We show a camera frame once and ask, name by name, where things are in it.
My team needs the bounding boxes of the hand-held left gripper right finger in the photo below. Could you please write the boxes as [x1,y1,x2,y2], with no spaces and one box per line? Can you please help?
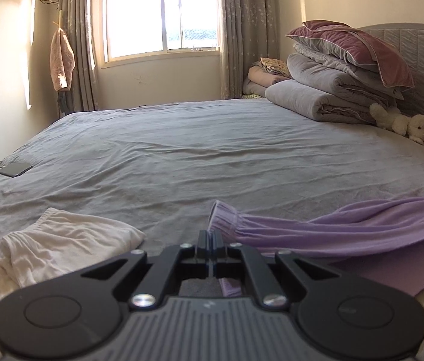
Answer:
[211,230,342,311]

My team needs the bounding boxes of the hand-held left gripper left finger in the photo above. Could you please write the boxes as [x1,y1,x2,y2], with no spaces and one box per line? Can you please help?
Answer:
[78,229,212,311]

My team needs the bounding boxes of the purple pants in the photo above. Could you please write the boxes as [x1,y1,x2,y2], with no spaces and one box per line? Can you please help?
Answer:
[207,193,424,298]

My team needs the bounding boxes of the white shorts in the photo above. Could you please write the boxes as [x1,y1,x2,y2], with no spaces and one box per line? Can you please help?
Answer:
[0,208,146,298]

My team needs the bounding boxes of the light grey folded blanket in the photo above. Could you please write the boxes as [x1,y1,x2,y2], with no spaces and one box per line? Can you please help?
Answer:
[265,80,376,123]

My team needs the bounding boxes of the pink folded blanket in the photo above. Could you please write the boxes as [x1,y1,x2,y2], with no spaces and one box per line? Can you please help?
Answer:
[242,66,293,98]

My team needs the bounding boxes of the floral folded quilt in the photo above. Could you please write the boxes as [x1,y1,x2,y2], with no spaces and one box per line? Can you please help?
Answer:
[260,57,291,78]

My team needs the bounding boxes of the black phone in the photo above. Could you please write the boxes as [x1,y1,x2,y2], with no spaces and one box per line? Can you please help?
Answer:
[0,162,33,177]

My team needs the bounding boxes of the grey folded duvet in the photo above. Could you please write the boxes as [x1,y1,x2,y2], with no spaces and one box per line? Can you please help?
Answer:
[286,43,404,111]

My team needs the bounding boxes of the white plush toy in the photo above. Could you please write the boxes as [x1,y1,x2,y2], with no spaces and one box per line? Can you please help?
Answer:
[370,102,424,145]

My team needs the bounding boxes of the pink hanging towel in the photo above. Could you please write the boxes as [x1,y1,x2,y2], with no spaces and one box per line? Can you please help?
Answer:
[50,28,76,91]

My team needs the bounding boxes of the pink and grey pillow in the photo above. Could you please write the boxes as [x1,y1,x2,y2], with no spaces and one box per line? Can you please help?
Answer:
[286,20,415,100]

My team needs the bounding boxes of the window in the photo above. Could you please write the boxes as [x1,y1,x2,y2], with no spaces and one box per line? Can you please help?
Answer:
[101,0,222,69]

